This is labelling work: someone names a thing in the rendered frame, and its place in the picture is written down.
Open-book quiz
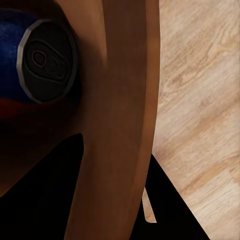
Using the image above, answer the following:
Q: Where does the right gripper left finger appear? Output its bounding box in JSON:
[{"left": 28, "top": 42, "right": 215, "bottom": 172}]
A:
[{"left": 0, "top": 133, "right": 84, "bottom": 240}]

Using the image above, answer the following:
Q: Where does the can of soda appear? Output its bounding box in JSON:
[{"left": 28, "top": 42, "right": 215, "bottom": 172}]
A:
[
  {"left": 0, "top": 77, "right": 79, "bottom": 121},
  {"left": 0, "top": 7, "right": 78, "bottom": 105}
]

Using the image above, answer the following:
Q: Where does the trash can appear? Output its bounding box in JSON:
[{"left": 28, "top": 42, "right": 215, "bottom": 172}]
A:
[{"left": 0, "top": 0, "right": 161, "bottom": 240}]

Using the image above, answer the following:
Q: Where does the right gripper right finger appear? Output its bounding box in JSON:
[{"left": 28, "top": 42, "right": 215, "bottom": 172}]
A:
[{"left": 130, "top": 154, "right": 210, "bottom": 240}]

